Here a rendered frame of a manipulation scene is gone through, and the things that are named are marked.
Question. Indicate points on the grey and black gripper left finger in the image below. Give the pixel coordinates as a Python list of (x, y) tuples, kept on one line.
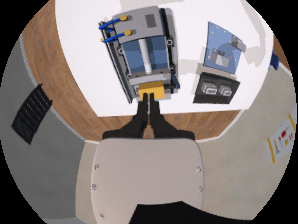
[(133, 128)]

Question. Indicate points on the yellow rectangular block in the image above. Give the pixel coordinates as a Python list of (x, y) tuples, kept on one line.
[(152, 87)]

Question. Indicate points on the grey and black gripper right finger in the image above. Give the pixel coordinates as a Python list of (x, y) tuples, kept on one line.
[(162, 127)]

